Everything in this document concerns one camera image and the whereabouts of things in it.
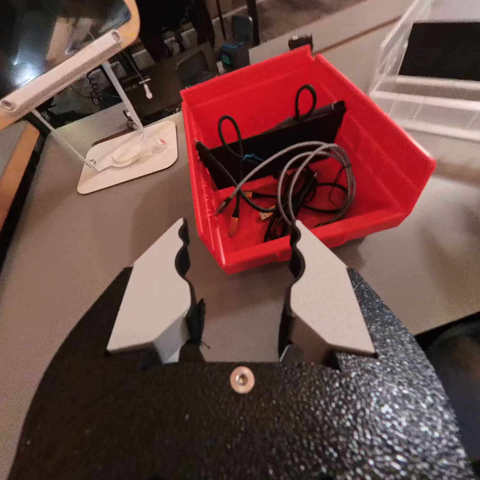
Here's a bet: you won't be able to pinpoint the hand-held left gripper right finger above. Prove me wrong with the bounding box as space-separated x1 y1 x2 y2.
278 219 376 365

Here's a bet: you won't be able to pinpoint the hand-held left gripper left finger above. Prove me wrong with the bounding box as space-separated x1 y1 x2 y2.
106 217 206 364

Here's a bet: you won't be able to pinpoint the red plastic storage bin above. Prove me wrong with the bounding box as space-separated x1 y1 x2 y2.
179 44 437 275

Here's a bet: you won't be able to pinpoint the clear plastic container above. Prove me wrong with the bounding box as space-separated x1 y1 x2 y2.
368 0 480 142

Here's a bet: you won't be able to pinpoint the black equipment case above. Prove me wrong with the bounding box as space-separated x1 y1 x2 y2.
175 49 219 89

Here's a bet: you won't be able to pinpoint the small black device with screen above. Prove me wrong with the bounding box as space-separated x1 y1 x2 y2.
218 42 251 73

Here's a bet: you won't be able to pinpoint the thin black cable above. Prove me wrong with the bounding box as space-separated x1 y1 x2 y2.
263 163 351 242

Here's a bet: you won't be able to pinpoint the black cable orange plugs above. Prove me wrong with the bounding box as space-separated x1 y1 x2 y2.
218 115 278 238

